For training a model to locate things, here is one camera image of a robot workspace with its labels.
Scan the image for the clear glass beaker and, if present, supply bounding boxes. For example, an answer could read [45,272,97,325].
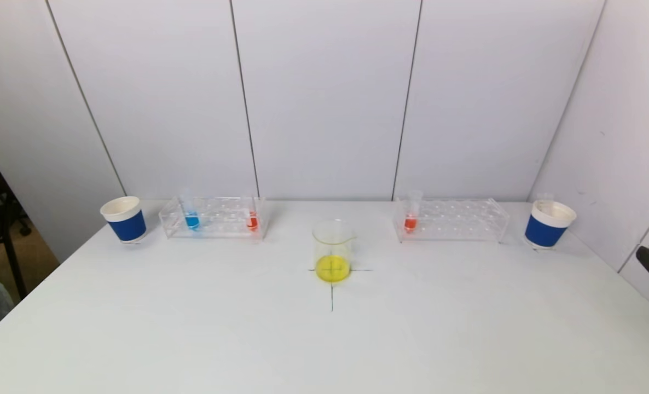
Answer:
[312,219,356,283]

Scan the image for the red pigment test tube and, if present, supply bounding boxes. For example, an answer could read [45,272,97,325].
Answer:
[245,192,259,231]
[404,189,424,233]

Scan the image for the clear acrylic test tube rack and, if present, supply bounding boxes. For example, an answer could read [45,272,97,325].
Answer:
[393,197,511,243]
[159,196,266,240]

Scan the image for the blue pigment test tube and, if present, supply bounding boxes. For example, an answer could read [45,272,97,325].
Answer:
[179,189,200,231]

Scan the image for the blue white paper cup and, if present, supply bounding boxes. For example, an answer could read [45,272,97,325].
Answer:
[100,196,148,244]
[524,200,577,250]

